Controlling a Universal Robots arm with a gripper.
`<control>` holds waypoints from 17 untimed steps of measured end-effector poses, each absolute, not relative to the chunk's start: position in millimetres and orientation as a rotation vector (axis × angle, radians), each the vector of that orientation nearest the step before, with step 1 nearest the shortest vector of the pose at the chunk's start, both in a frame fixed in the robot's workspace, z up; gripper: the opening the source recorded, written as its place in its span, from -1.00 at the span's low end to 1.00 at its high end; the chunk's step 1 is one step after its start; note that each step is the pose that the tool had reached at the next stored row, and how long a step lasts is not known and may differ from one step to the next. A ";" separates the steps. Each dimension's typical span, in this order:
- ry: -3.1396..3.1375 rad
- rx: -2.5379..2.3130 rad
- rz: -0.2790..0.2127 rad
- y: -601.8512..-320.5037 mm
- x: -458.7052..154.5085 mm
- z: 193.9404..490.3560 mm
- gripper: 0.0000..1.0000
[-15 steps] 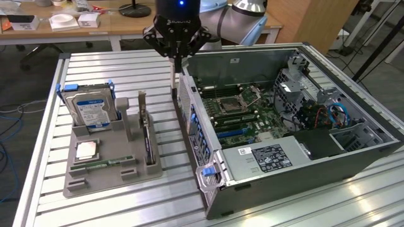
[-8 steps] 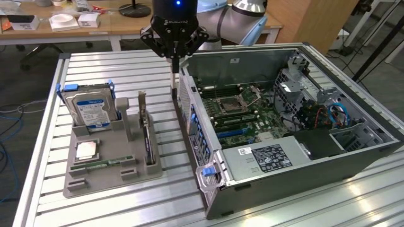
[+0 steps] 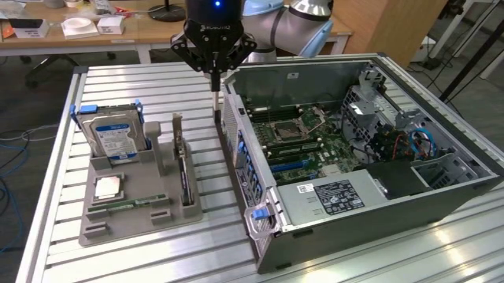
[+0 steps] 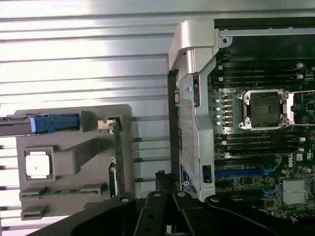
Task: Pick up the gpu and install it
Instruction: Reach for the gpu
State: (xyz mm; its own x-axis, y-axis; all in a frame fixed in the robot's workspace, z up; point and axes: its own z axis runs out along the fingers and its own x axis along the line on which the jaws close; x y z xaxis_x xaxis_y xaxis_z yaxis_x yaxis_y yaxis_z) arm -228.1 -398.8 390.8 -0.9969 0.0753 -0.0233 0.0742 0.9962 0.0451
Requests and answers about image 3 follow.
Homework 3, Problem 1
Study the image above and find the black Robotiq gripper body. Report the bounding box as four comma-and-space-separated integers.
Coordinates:
183, 0, 246, 59

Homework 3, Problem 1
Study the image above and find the Nvidia graphics card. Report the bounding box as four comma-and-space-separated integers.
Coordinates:
171, 113, 196, 207

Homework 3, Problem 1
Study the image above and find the black round lamp base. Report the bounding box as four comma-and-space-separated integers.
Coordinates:
147, 0, 188, 23

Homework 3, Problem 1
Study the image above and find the small white box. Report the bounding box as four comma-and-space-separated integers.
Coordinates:
96, 16, 125, 35

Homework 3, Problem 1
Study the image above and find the metal socket cover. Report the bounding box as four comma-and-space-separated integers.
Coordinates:
301, 106, 330, 124

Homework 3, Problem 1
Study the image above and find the CPU socket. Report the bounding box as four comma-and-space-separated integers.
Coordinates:
273, 120, 302, 141

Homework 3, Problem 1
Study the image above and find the hard disk with blue carrier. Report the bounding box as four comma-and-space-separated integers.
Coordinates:
69, 98, 152, 162

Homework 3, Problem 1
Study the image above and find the wooden desk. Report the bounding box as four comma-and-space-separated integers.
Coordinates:
0, 0, 355, 64

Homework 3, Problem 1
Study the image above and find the black office chair base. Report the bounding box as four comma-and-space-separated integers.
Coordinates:
19, 51, 117, 88

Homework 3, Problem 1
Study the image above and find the grey metal disk bay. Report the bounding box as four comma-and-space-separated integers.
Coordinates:
339, 85, 398, 142

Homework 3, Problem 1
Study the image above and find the wooden cabinet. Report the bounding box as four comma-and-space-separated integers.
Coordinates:
333, 0, 449, 64

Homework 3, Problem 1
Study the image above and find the white box with black top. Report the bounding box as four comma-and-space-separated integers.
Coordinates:
8, 18, 51, 38

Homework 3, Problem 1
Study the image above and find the blue expansion slot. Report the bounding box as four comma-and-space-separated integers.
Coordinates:
270, 159, 311, 174

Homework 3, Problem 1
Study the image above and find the green motherboard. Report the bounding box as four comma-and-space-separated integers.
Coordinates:
247, 104, 367, 186

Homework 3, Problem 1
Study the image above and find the grey plastic parts rack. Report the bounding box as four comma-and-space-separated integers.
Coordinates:
77, 120, 206, 247

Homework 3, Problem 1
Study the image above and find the silver CPU chip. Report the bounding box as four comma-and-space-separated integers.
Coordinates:
93, 176, 121, 199

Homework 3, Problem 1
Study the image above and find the green RAM stick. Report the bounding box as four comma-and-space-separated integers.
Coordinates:
87, 193, 167, 212

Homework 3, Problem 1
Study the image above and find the grey power supply unit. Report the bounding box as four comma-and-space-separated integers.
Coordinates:
275, 172, 390, 228

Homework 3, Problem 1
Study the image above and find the black stand pole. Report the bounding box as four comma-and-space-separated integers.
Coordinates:
438, 26, 504, 101

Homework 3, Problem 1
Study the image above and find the open dark grey PC case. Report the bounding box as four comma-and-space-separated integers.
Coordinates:
214, 52, 504, 275

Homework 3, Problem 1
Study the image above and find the perforated metal disk bay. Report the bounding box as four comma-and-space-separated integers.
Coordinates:
409, 153, 484, 191

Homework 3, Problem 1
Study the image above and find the white holder with tape ring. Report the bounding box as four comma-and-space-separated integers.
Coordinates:
60, 17, 100, 41

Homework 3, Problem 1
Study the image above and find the white floor cable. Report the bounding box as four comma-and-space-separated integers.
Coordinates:
0, 123, 60, 142

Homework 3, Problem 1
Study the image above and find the red wire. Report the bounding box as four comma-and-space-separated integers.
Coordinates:
393, 134, 414, 160

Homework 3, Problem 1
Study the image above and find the white table frame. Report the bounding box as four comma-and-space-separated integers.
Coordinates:
409, 0, 504, 80

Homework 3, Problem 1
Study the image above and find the blue wire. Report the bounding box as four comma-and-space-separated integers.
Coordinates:
408, 128, 440, 162

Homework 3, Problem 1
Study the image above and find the blue floor cable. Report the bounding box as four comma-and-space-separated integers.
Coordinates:
0, 144, 31, 254

